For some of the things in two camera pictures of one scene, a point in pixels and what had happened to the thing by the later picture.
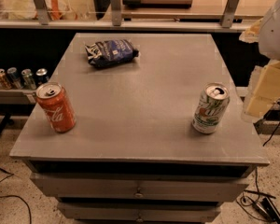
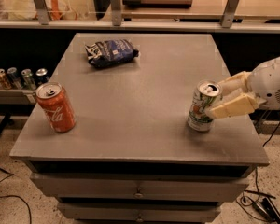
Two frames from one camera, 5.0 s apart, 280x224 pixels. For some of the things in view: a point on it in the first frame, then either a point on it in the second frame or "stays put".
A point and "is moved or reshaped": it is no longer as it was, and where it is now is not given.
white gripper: (275, 32) to (271, 82)
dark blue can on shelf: (42, 76) stays put
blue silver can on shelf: (14, 77) stays put
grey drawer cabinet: (133, 156) stays put
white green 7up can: (211, 107) is moved or reshaped
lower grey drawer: (135, 212) stays put
